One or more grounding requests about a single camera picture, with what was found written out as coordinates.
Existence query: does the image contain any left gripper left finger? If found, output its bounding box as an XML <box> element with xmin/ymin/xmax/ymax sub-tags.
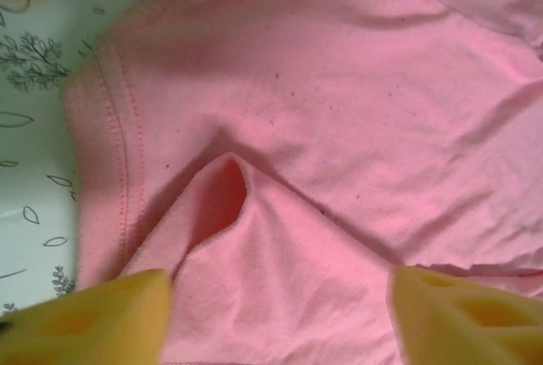
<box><xmin>0</xmin><ymin>268</ymin><xmax>174</xmax><ymax>365</ymax></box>

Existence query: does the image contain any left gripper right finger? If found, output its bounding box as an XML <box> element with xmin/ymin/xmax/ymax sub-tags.
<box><xmin>389</xmin><ymin>265</ymin><xmax>543</xmax><ymax>365</ymax></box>

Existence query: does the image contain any pink t-shirt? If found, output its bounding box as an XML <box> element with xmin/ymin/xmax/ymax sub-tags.
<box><xmin>63</xmin><ymin>0</ymin><xmax>543</xmax><ymax>365</ymax></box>

